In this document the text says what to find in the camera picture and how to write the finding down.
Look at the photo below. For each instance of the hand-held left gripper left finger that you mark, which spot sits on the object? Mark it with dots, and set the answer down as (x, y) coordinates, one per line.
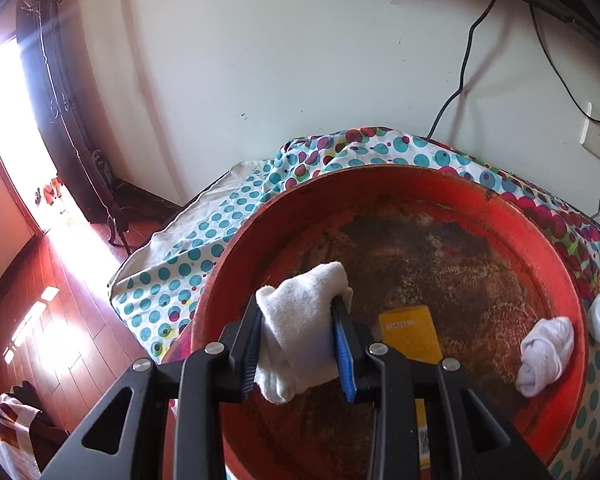
(250, 355)

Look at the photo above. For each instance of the brown plaid cloth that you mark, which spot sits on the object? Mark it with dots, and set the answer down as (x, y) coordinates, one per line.
(10, 435)

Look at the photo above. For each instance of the red plastic basin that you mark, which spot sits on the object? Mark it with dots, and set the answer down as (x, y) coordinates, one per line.
(430, 270)

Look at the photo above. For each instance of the white single-hole wall plate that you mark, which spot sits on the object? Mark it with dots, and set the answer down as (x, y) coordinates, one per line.
(599, 132)

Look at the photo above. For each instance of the yellow cardboard box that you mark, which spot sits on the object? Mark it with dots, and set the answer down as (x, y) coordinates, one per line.
(410, 332)

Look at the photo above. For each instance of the polka dot cloth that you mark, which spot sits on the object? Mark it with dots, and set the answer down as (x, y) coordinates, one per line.
(205, 240)

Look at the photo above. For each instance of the dark metal coat rack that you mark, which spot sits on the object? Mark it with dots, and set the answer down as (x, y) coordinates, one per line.
(80, 160)

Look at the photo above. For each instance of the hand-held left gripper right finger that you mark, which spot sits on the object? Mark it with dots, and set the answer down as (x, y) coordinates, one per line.
(342, 360)

